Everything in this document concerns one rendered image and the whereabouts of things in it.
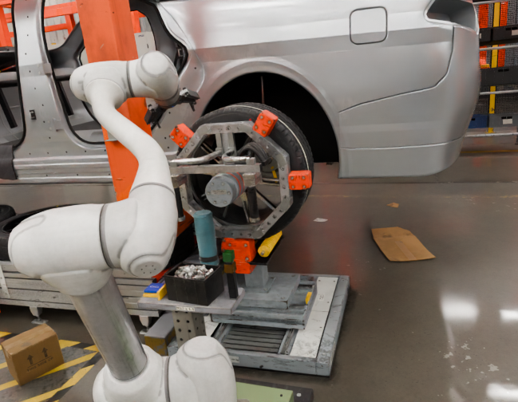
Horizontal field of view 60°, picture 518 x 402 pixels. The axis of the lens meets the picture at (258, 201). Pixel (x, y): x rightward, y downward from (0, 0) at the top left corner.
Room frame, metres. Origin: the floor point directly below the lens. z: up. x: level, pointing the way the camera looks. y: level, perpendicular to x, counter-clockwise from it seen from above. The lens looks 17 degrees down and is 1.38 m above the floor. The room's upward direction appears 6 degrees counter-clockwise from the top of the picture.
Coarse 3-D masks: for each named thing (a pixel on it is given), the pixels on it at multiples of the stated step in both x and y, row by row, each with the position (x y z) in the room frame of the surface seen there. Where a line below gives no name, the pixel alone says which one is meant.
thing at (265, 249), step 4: (280, 232) 2.16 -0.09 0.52; (272, 236) 2.08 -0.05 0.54; (276, 236) 2.10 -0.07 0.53; (280, 236) 2.16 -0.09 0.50; (264, 240) 2.04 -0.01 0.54; (268, 240) 2.03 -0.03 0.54; (272, 240) 2.04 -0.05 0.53; (276, 240) 2.08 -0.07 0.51; (264, 244) 1.98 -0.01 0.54; (268, 244) 1.99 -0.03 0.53; (272, 244) 2.02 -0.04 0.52; (260, 248) 1.97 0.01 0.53; (264, 248) 1.96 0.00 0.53; (268, 248) 1.96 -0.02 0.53; (272, 248) 2.01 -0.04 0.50; (260, 252) 1.97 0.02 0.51; (264, 252) 1.95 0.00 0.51; (268, 252) 1.95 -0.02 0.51; (264, 256) 1.96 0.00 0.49
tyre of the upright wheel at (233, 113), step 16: (224, 112) 2.08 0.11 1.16; (240, 112) 2.05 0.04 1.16; (256, 112) 2.05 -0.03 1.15; (272, 112) 2.13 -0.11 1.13; (192, 128) 2.13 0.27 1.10; (288, 128) 2.05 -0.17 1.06; (288, 144) 1.99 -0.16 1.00; (304, 144) 2.11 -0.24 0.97; (304, 160) 2.01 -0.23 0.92; (304, 192) 1.98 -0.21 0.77; (288, 208) 1.99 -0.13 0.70; (224, 224) 2.11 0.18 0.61; (288, 224) 2.01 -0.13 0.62
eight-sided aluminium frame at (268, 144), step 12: (204, 132) 2.02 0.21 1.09; (216, 132) 2.01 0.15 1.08; (252, 132) 1.98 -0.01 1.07; (192, 144) 2.05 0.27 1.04; (264, 144) 1.94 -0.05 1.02; (276, 144) 1.96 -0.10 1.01; (180, 156) 2.07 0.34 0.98; (276, 156) 1.92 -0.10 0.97; (288, 156) 1.95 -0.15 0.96; (288, 168) 1.95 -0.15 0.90; (180, 192) 2.08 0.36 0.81; (288, 192) 1.91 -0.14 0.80; (192, 204) 2.10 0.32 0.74; (288, 204) 1.91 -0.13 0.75; (192, 216) 2.06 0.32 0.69; (276, 216) 1.93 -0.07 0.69; (216, 228) 2.03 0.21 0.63; (228, 228) 2.05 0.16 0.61; (240, 228) 2.03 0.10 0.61; (252, 228) 2.01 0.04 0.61; (264, 228) 1.95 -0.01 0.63
